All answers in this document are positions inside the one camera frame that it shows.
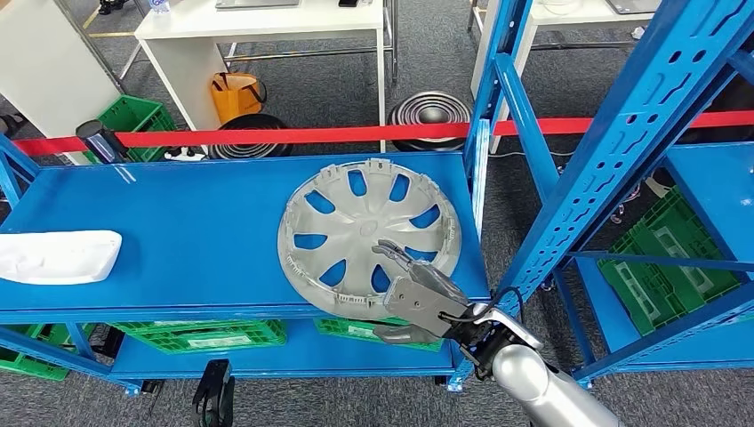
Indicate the white plastic cover part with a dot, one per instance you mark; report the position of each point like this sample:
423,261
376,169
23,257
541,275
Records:
53,259

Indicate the red barrier belt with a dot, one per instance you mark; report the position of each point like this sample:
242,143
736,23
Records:
294,135

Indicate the white power strip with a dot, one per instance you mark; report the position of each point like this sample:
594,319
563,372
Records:
185,155

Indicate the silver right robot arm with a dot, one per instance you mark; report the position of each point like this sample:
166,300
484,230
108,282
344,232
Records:
530,383

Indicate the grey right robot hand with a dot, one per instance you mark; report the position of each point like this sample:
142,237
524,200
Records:
424,294

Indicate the black barrier post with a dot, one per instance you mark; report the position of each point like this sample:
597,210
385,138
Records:
100,141

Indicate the blue metal shelf rack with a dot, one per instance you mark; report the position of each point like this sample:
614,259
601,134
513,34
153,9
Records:
177,206
713,177

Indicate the silver wheel hubcap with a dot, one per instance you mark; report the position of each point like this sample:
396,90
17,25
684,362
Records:
353,227

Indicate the black round ribbed stool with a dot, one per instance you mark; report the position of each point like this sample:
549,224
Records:
250,127
430,109

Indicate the grey laptop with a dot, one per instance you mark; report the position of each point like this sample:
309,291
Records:
256,3

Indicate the black floor stand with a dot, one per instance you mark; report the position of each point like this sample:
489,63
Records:
109,340

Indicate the yellow bag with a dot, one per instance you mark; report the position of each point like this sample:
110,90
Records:
235,97

